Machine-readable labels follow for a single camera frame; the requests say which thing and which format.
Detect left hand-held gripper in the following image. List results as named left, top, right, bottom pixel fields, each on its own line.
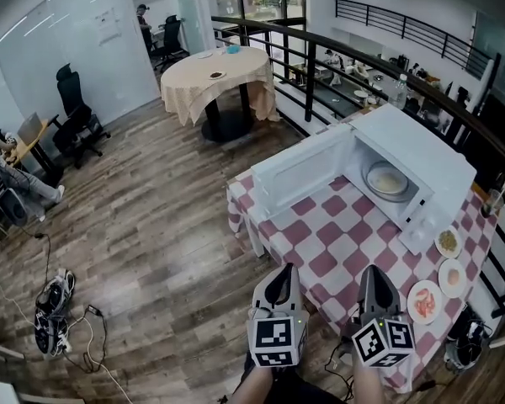
left=246, top=263, right=311, bottom=369

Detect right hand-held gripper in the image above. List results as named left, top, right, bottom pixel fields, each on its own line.
left=351, top=264, right=417, bottom=369

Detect white microwave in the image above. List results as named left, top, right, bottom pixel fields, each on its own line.
left=250, top=102, right=477, bottom=257

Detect person's right forearm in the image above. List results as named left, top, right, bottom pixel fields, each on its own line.
left=352, top=362, right=386, bottom=404

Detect person's left forearm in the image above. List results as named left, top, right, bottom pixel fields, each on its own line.
left=231, top=364, right=275, bottom=404

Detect plate of red food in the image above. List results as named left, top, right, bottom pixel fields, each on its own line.
left=407, top=279, right=444, bottom=326

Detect red white checkered tablecloth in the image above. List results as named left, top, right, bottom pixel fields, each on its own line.
left=226, top=170, right=500, bottom=395

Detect white square table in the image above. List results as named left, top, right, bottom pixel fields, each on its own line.
left=243, top=212, right=267, bottom=259

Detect plate with pale bun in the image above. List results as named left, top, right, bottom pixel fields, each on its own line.
left=439, top=258, right=468, bottom=299

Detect plate of yellow-green food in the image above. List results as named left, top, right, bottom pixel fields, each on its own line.
left=434, top=227, right=463, bottom=259

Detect black gear on floor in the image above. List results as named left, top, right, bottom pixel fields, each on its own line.
left=444, top=305, right=494, bottom=372

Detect person's dark trousers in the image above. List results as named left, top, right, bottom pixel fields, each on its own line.
left=239, top=351, right=359, bottom=404

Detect glass of dark drink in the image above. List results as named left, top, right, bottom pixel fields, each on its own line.
left=481, top=178, right=505, bottom=219

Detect black curved railing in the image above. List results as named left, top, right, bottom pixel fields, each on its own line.
left=210, top=14, right=505, bottom=320

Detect clear plastic bottle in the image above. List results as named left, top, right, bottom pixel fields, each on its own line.
left=387, top=72, right=410, bottom=111

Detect beige round tablecloth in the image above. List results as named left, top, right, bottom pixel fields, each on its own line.
left=159, top=46, right=281, bottom=126

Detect black office chair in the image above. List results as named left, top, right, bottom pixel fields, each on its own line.
left=52, top=62, right=112, bottom=170
left=151, top=13, right=191, bottom=73

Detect wooden desk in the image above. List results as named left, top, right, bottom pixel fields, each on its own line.
left=8, top=115, right=66, bottom=187

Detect black balcony railing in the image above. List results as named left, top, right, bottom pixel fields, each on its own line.
left=332, top=0, right=502, bottom=80

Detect grey laptop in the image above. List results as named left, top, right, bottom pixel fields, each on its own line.
left=16, top=111, right=44, bottom=146

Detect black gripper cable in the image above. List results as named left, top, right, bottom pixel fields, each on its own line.
left=322, top=338, right=355, bottom=396

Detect black power adapter cable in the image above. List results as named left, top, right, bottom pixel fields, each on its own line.
left=68, top=304, right=109, bottom=375
left=22, top=220, right=52, bottom=286
left=412, top=377, right=447, bottom=393

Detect black pedestal table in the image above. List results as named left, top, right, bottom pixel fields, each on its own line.
left=200, top=82, right=254, bottom=144

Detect long white cable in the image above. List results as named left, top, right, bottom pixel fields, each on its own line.
left=0, top=274, right=130, bottom=400

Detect pile of cables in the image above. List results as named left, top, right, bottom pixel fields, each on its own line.
left=33, top=267, right=77, bottom=359

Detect white frame furniture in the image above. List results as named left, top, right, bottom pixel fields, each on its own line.
left=0, top=337, right=85, bottom=404

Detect paper sheets on glass wall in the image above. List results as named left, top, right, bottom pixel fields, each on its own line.
left=95, top=7, right=124, bottom=48

